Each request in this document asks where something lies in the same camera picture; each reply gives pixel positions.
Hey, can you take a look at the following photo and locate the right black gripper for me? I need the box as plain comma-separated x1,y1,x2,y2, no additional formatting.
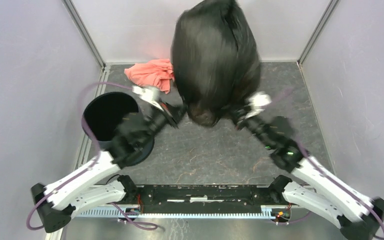
222,102,274,149

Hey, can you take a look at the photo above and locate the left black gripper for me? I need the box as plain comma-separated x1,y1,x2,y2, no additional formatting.
140,96,193,147

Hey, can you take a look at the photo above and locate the black plastic trash bag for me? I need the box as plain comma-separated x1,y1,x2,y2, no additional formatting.
171,0,262,127

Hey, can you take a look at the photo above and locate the dark blue trash bin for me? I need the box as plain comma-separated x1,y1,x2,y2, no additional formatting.
83,91,144,159

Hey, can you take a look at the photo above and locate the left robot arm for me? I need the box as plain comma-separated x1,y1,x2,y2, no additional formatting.
30,101,187,233

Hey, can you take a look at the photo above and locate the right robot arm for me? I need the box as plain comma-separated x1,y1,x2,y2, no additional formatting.
229,106,384,240

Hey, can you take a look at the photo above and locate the pink cloth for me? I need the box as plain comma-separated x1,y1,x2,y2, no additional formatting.
124,58,175,94

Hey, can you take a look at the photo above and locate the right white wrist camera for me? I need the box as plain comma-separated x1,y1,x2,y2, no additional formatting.
245,91,272,119

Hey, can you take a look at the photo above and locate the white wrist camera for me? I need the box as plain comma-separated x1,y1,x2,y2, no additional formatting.
245,91,272,119
132,85,163,111

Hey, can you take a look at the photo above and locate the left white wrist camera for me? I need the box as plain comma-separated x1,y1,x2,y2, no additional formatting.
132,85,163,111

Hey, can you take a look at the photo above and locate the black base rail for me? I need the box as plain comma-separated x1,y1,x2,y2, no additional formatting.
104,174,312,223

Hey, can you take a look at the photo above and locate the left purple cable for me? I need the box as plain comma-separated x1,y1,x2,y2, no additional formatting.
25,81,135,232

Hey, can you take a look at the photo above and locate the right aluminium corner post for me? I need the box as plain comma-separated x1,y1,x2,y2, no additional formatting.
297,0,340,68

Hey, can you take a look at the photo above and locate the aluminium corner post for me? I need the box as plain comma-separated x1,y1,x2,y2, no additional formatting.
297,0,340,68
62,0,106,69

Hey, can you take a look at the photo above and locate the left aluminium corner post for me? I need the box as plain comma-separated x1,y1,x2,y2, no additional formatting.
62,0,106,69

